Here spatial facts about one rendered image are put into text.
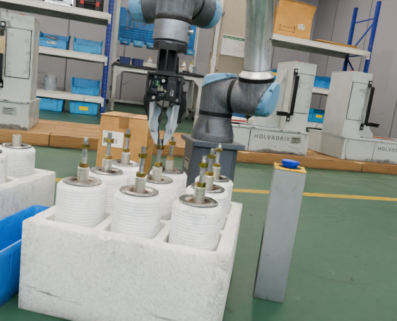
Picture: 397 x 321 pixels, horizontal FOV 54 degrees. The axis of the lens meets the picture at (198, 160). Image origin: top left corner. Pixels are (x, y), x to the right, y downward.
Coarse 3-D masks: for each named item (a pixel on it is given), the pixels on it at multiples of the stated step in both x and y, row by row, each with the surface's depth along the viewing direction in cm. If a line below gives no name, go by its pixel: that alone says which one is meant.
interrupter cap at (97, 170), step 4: (92, 168) 89; (96, 168) 89; (100, 168) 90; (112, 168) 91; (116, 168) 91; (92, 172) 86; (96, 172) 85; (100, 172) 86; (112, 172) 89; (116, 172) 88; (120, 172) 88
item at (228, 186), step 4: (196, 180) 95; (216, 184) 92; (220, 184) 92; (224, 184) 93; (228, 184) 94; (232, 184) 95; (224, 188) 93; (228, 188) 94; (228, 192) 94; (228, 196) 94; (228, 200) 95; (228, 204) 95; (228, 208) 96; (228, 212) 96
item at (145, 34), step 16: (128, 32) 629; (144, 32) 636; (192, 48) 662; (112, 64) 614; (128, 64) 578; (144, 64) 646; (192, 64) 667; (112, 80) 637; (192, 80) 661; (112, 96) 582
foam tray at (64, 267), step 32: (32, 224) 72; (64, 224) 72; (160, 224) 81; (32, 256) 72; (64, 256) 71; (96, 256) 70; (128, 256) 69; (160, 256) 68; (192, 256) 67; (224, 256) 67; (32, 288) 73; (64, 288) 72; (96, 288) 71; (128, 288) 70; (160, 288) 69; (192, 288) 68; (224, 288) 67; (96, 320) 72; (128, 320) 71; (160, 320) 70; (192, 320) 69
